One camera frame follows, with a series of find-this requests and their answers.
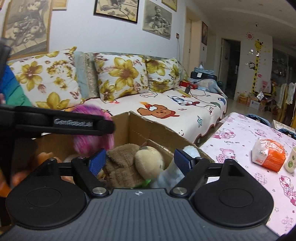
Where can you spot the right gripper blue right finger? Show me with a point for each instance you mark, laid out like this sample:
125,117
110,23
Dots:
193,170

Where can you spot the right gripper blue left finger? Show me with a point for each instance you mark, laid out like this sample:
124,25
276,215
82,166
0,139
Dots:
85,171

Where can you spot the white fluffy plush mitten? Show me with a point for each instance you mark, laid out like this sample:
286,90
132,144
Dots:
192,151

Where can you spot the light blue fleece mitten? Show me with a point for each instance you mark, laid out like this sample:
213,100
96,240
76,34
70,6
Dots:
169,178

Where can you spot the brown plush bear mitten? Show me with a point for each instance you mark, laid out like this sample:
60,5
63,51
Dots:
131,165

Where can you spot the pink cartoon tablecloth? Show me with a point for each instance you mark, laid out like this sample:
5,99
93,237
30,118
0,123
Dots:
235,140

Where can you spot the yellow floral cushion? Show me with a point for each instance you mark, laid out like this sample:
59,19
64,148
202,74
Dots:
120,75
49,80
163,75

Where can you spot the sofa with cartoon cover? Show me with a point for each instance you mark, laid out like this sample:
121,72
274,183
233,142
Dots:
190,113

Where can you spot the cardboard box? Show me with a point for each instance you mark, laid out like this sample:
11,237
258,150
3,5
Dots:
52,153

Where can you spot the orange tissue pack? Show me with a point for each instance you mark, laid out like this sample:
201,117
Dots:
268,154

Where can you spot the white paper cup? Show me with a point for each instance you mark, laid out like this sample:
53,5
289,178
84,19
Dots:
290,164

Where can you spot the grey child portrait picture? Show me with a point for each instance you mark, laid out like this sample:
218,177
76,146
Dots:
157,20

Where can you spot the black framed bird picture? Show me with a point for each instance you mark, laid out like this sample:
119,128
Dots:
124,10

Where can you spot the giraffe height wall sticker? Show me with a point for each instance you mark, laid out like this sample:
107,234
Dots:
258,46

